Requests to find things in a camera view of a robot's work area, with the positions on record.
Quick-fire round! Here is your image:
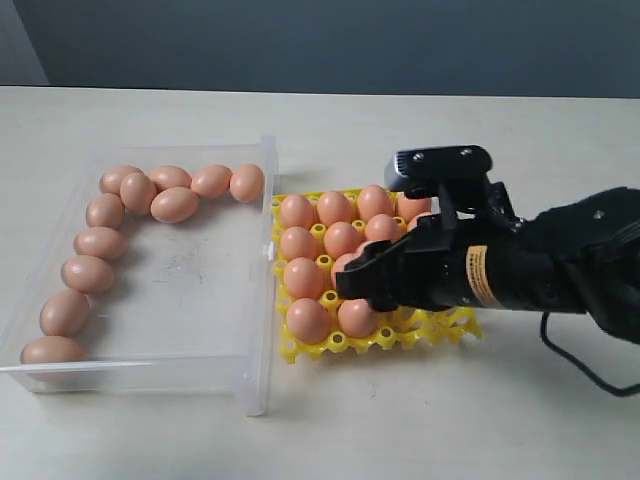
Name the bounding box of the clear plastic bin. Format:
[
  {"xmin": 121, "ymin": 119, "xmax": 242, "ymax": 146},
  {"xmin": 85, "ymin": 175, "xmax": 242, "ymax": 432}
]
[{"xmin": 1, "ymin": 137, "xmax": 279, "ymax": 416}]

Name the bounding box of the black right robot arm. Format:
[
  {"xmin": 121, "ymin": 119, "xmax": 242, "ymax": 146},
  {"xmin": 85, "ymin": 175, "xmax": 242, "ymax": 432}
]
[{"xmin": 336, "ymin": 182, "xmax": 639, "ymax": 343}]

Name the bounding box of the brown egg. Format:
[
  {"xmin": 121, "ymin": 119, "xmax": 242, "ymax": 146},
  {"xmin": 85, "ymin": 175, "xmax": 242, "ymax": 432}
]
[
  {"xmin": 396, "ymin": 194, "xmax": 431, "ymax": 220},
  {"xmin": 285, "ymin": 298, "xmax": 331, "ymax": 345},
  {"xmin": 406, "ymin": 212, "xmax": 432, "ymax": 232},
  {"xmin": 355, "ymin": 241, "xmax": 373, "ymax": 256},
  {"xmin": 330, "ymin": 252, "xmax": 357, "ymax": 289},
  {"xmin": 283, "ymin": 257, "xmax": 324, "ymax": 300},
  {"xmin": 364, "ymin": 213, "xmax": 402, "ymax": 241},
  {"xmin": 99, "ymin": 165, "xmax": 141, "ymax": 196},
  {"xmin": 316, "ymin": 191, "xmax": 354, "ymax": 226},
  {"xmin": 85, "ymin": 193, "xmax": 125, "ymax": 229},
  {"xmin": 120, "ymin": 172, "xmax": 157, "ymax": 215},
  {"xmin": 20, "ymin": 336, "xmax": 89, "ymax": 364},
  {"xmin": 279, "ymin": 226, "xmax": 319, "ymax": 261},
  {"xmin": 150, "ymin": 187, "xmax": 199, "ymax": 224},
  {"xmin": 338, "ymin": 299, "xmax": 378, "ymax": 339},
  {"xmin": 148, "ymin": 165, "xmax": 191, "ymax": 192},
  {"xmin": 279, "ymin": 194, "xmax": 315, "ymax": 229},
  {"xmin": 229, "ymin": 164, "xmax": 264, "ymax": 203},
  {"xmin": 323, "ymin": 222, "xmax": 363, "ymax": 259},
  {"xmin": 73, "ymin": 226, "xmax": 128, "ymax": 261},
  {"xmin": 39, "ymin": 289, "xmax": 90, "ymax": 337},
  {"xmin": 190, "ymin": 165, "xmax": 232, "ymax": 200},
  {"xmin": 356, "ymin": 185, "xmax": 393, "ymax": 222},
  {"xmin": 61, "ymin": 255, "xmax": 114, "ymax": 294}
]

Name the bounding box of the yellow plastic egg tray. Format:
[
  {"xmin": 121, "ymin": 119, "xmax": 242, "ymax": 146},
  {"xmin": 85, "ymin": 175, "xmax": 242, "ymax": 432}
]
[{"xmin": 272, "ymin": 189, "xmax": 483, "ymax": 363}]

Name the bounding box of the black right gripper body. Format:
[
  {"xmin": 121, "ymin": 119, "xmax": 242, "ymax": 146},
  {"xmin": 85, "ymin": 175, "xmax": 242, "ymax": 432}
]
[{"xmin": 394, "ymin": 182, "xmax": 520, "ymax": 311}]

